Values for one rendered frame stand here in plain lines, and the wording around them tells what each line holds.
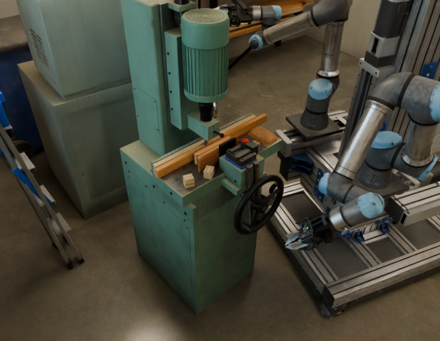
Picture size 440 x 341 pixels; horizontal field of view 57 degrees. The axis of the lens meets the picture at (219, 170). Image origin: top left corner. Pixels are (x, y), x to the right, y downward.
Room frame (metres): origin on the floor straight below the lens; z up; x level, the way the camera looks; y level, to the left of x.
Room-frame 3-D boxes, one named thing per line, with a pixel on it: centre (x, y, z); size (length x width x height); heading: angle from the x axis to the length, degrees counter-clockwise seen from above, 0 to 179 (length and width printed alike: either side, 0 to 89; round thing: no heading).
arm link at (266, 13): (2.14, -0.25, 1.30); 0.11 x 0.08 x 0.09; 97
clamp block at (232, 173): (1.35, -0.09, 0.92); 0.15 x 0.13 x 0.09; 133
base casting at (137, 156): (1.56, 0.14, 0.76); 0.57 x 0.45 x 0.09; 43
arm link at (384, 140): (1.40, -0.70, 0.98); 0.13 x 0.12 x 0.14; 49
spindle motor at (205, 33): (1.47, 0.06, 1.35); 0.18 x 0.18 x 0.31
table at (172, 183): (1.42, -0.04, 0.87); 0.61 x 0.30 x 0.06; 133
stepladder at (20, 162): (1.55, 0.99, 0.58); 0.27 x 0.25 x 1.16; 130
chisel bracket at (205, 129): (1.49, 0.07, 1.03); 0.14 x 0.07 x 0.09; 43
